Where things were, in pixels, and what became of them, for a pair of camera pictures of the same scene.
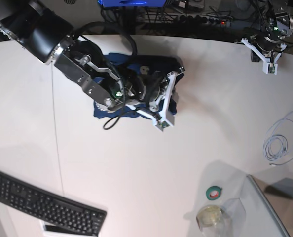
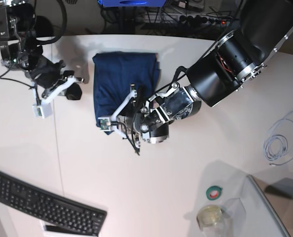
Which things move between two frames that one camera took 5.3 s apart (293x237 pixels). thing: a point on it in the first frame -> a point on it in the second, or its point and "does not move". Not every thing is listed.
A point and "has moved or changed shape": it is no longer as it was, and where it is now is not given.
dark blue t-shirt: [100, 110] has moved or changed shape
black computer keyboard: [10, 190] does not move
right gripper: [266, 43] -> [131, 123]
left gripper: [146, 86] -> [47, 73]
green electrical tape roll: [213, 192] does not move
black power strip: [204, 19] does not move
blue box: [110, 3] does not move
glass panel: [286, 197] does not move
